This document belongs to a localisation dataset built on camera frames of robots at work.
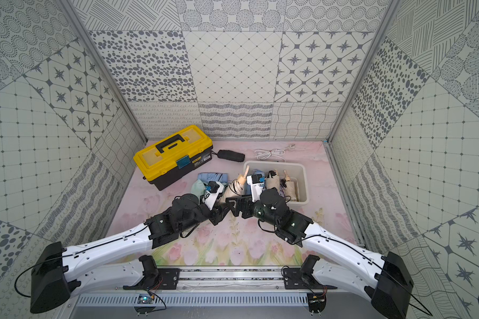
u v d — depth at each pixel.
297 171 0.95
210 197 0.60
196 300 0.70
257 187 0.65
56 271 0.40
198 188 0.92
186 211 0.55
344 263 0.45
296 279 0.73
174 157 0.92
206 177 0.99
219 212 0.63
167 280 0.73
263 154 1.11
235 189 0.69
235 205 0.64
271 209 0.53
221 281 0.75
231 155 1.11
